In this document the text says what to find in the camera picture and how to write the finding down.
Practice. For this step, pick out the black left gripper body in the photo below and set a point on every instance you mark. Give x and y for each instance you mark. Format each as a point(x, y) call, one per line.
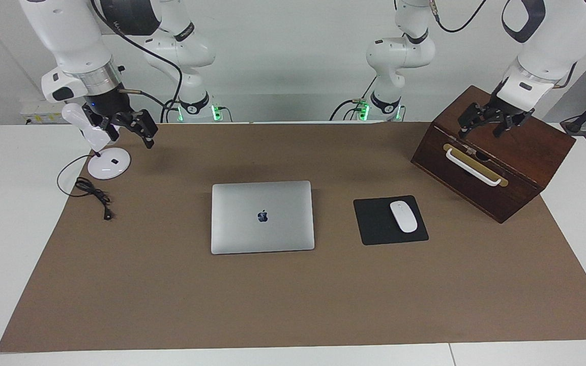
point(506, 109)

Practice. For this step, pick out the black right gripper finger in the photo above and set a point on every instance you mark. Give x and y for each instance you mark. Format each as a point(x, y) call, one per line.
point(102, 124)
point(148, 127)

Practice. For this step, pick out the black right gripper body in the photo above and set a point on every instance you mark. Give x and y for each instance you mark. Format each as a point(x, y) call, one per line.
point(107, 104)

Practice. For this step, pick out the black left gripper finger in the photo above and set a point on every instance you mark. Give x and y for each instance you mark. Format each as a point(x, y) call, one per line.
point(509, 123)
point(476, 116)

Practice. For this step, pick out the silver laptop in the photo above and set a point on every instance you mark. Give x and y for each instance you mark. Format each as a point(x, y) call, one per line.
point(262, 234)

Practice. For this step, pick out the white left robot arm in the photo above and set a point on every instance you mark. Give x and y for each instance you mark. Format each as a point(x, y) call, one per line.
point(547, 46)

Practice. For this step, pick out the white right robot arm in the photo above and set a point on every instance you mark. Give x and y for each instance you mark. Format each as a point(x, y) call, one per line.
point(74, 35)

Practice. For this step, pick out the dark wooden box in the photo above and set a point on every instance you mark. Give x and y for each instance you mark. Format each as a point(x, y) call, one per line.
point(527, 152)

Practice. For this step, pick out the white desk lamp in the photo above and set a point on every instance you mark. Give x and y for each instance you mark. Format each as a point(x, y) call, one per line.
point(110, 165)

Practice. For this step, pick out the white power strip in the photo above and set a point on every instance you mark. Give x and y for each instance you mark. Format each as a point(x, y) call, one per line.
point(41, 114)

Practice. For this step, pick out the white computer mouse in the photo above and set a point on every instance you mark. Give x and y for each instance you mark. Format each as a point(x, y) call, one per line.
point(404, 216)

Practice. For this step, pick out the black mouse pad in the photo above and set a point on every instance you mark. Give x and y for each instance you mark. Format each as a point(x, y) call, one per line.
point(374, 223)

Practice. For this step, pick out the brown table mat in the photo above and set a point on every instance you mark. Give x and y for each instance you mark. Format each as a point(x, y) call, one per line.
point(293, 305)

